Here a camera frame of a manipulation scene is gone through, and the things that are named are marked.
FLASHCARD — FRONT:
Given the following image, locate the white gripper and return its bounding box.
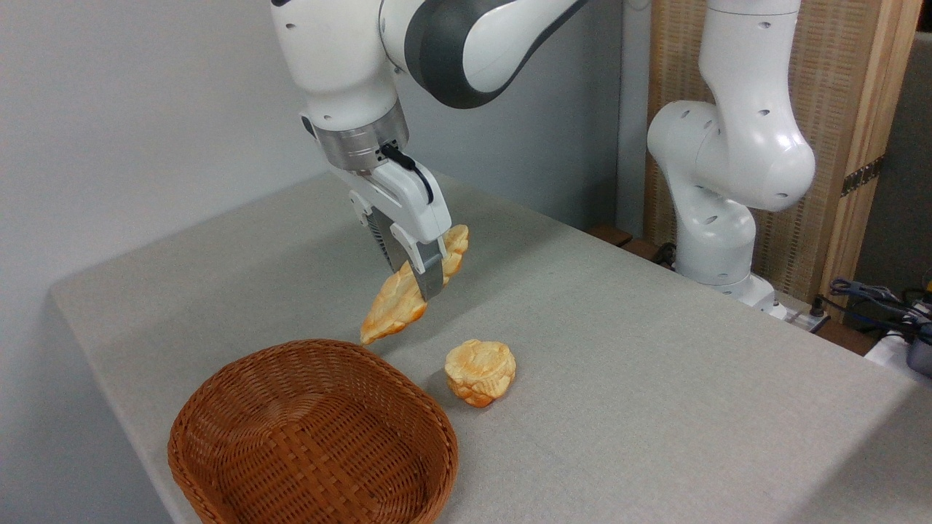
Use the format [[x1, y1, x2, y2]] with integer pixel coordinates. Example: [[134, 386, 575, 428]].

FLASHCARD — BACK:
[[300, 114, 453, 302]]

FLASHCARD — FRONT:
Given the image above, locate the long braided bread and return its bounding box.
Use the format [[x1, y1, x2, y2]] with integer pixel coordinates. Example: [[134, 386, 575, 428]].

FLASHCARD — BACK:
[[359, 223, 471, 346]]

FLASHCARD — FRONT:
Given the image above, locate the round bread roll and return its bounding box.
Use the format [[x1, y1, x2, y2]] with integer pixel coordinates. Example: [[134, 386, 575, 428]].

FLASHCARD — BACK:
[[443, 338, 518, 409]]

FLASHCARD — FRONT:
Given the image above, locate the brown wooden block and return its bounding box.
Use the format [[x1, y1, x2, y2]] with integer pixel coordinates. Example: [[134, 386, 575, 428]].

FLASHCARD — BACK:
[[585, 223, 635, 249]]

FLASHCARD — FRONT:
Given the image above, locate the brown wicker basket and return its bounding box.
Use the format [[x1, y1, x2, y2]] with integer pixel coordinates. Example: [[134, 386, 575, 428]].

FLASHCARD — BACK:
[[167, 338, 460, 524]]

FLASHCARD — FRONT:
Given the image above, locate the grey tablecloth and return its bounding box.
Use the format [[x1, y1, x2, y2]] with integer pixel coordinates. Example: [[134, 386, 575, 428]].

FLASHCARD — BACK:
[[47, 166, 932, 524]]

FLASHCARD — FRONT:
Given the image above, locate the wooden rattan screen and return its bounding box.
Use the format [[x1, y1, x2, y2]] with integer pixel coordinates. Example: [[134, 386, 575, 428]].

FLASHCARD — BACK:
[[644, 0, 925, 322]]

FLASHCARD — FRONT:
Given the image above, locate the metal screen hinge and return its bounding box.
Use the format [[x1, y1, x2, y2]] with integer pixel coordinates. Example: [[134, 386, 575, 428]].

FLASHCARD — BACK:
[[840, 154, 886, 199]]

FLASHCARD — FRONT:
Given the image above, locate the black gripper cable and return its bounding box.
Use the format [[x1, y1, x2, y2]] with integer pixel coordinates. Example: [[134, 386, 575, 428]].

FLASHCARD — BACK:
[[378, 143, 436, 205]]

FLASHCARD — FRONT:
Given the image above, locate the bundle of dark cables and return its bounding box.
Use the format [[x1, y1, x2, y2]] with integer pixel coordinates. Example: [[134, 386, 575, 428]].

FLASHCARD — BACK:
[[828, 271, 932, 337]]

